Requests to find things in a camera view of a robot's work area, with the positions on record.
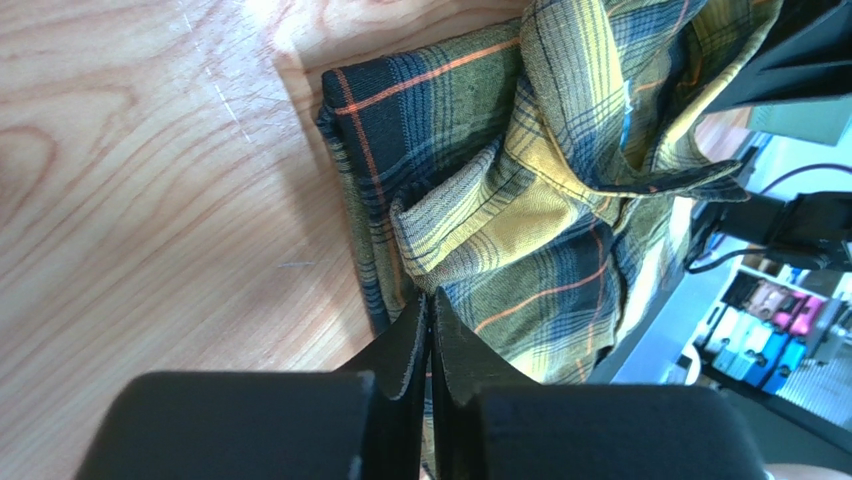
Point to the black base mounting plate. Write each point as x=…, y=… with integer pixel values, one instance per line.
x=785, y=433

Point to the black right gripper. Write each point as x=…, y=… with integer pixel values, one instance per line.
x=798, y=84

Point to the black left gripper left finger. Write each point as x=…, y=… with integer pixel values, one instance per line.
x=360, y=421

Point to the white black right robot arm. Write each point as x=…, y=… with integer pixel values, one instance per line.
x=812, y=232

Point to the yellow black plaid shirt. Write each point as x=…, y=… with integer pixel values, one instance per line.
x=539, y=171

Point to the background shelf with boxes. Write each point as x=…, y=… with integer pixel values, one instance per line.
x=785, y=332

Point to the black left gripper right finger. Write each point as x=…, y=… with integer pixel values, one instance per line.
x=493, y=422

